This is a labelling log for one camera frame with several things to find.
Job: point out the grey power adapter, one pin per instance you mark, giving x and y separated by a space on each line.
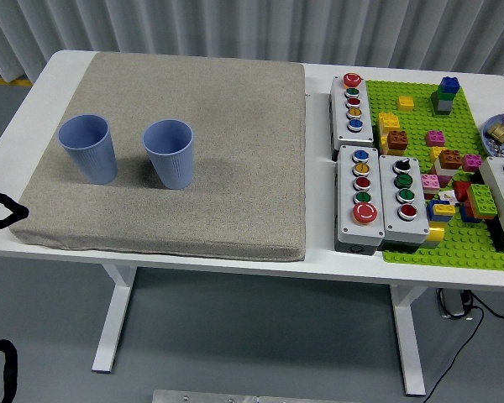
451 304

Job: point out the small yellow brick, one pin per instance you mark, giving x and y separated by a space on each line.
405 103

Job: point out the brown brick on white stack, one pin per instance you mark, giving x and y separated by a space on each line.
448 159

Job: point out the white table leg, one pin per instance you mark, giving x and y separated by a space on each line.
113 319
407 344

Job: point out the yellow and grey brick stack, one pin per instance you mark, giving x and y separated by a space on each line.
434 235

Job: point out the blue ribbed plastic cup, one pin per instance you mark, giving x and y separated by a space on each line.
170 155
90 147

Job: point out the blue green grey brick tower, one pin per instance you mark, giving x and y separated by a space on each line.
445 94

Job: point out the pink brick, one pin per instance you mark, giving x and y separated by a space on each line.
472 163
430 182
435 138

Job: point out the green brick on red-blue stack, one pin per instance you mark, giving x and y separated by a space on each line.
482 199

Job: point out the green studded baseplate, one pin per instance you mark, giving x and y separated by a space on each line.
420 121

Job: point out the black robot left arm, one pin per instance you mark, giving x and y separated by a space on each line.
19 211

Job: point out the grey-brown fabric mat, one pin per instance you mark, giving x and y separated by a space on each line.
218 168

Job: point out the blue and yellow brick stack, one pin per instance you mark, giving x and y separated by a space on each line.
440 210

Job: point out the brass fitting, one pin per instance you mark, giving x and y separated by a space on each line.
500 131

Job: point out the white pleated curtain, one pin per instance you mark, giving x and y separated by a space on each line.
252 25

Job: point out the five-button grey control box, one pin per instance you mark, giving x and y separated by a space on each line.
344 218
363 128

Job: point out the white button box on bricks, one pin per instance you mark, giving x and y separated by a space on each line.
502 193

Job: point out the four-button box with black selector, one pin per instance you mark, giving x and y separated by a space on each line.
392 228

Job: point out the yellow floor tape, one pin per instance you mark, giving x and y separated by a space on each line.
8 82

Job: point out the red brick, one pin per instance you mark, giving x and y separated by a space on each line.
462 189

